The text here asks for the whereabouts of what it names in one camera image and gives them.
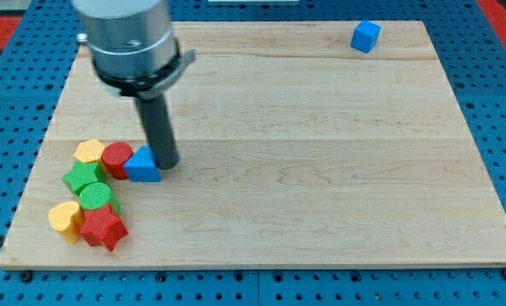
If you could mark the green cylinder block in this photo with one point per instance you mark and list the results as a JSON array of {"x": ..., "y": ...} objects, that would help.
[{"x": 95, "y": 196}]

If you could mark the yellow heart block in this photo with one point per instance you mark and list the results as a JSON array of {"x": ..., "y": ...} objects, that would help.
[{"x": 67, "y": 218}]

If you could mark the red star block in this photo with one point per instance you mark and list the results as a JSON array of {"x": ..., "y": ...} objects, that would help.
[{"x": 103, "y": 227}]

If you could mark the blue triangle block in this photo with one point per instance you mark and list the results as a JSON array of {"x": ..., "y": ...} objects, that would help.
[{"x": 140, "y": 167}]

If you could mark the red cylinder block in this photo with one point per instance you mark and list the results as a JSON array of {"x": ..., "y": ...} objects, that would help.
[{"x": 114, "y": 157}]

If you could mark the yellow hexagon block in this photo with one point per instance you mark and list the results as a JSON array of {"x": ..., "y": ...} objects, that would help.
[{"x": 89, "y": 151}]

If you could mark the wooden board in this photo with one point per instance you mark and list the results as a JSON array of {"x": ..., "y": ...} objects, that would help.
[{"x": 296, "y": 152}]

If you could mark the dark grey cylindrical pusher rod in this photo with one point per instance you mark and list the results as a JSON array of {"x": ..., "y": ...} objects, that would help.
[{"x": 154, "y": 117}]

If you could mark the black pusher mount flange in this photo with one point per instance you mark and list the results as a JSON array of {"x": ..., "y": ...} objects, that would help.
[{"x": 151, "y": 86}]

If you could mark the blue cube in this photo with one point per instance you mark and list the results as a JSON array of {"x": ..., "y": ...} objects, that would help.
[{"x": 365, "y": 36}]

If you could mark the green star block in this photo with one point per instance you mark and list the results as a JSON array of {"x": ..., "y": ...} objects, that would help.
[{"x": 81, "y": 175}]

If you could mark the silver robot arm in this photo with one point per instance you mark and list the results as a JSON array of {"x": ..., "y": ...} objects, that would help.
[{"x": 135, "y": 53}]

